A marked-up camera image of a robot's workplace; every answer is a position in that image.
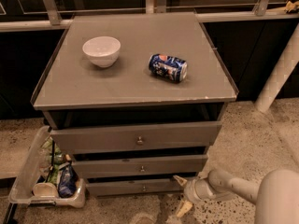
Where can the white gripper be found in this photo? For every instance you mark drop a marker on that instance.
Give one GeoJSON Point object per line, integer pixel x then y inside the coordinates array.
{"type": "Point", "coordinates": [193, 190]}

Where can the grey bottom drawer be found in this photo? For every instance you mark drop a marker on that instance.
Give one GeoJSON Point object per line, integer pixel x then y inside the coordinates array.
{"type": "Point", "coordinates": [166, 185]}

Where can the grey drawer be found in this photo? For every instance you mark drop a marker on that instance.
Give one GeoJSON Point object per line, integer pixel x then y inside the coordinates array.
{"type": "Point", "coordinates": [140, 166]}
{"type": "Point", "coordinates": [136, 137]}
{"type": "Point", "coordinates": [166, 185]}

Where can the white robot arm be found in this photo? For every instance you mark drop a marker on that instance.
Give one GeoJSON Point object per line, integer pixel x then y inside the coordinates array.
{"type": "Point", "coordinates": [276, 199]}

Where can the grey middle drawer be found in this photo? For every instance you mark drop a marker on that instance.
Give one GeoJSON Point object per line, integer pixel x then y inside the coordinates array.
{"type": "Point", "coordinates": [140, 166]}

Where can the grey drawer cabinet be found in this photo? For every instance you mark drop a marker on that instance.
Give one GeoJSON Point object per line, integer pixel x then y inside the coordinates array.
{"type": "Point", "coordinates": [74, 93]}

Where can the grey top drawer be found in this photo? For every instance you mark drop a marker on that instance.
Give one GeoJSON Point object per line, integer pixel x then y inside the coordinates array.
{"type": "Point", "coordinates": [136, 137]}

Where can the blue snack bag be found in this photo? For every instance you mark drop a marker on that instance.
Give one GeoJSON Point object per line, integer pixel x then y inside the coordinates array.
{"type": "Point", "coordinates": [67, 182]}

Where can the blue soda can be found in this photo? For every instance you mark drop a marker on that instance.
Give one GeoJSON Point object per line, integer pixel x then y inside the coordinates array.
{"type": "Point", "coordinates": [172, 68]}

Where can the green snack packets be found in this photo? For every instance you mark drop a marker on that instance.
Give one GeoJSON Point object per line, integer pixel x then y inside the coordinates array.
{"type": "Point", "coordinates": [50, 158]}

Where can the white cup in bin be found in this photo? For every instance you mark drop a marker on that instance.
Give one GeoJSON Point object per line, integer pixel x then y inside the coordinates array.
{"type": "Point", "coordinates": [45, 190]}

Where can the clear plastic bin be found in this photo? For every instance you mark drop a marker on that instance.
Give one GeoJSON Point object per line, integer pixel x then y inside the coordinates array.
{"type": "Point", "coordinates": [22, 189]}

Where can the white ceramic bowl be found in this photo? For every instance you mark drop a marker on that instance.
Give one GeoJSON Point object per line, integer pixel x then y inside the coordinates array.
{"type": "Point", "coordinates": [102, 51]}

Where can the white diagonal post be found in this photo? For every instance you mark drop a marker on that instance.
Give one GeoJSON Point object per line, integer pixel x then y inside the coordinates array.
{"type": "Point", "coordinates": [287, 61]}

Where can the metal railing frame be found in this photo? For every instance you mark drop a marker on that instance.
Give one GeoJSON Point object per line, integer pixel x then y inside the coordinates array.
{"type": "Point", "coordinates": [30, 15]}

